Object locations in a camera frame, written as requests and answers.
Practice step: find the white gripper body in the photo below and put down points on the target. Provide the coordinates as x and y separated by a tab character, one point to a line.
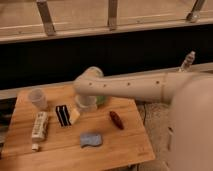
86	103

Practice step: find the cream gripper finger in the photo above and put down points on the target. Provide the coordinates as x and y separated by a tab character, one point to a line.
74	115

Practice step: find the black white striped eraser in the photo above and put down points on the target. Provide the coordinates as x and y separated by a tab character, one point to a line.
63	115

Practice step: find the red chili pepper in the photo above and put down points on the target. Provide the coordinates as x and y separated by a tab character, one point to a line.
116	120

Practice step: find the white tube with cap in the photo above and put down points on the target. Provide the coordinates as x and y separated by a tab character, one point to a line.
39	130

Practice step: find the left metal bracket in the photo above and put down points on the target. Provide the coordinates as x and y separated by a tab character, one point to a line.
44	12

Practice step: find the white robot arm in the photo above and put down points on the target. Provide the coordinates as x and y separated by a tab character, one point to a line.
190	96

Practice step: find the clear plastic cup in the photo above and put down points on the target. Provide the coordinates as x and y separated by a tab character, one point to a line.
38	99

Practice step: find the right metal bracket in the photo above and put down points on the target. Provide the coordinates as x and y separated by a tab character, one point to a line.
193	15

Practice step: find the metal bracket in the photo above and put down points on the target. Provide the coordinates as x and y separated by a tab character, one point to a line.
193	15
44	12
112	14

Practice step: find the green bowl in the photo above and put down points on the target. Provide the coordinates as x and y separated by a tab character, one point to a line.
101	100

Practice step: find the middle metal bracket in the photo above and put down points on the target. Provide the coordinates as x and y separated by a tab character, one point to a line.
112	14

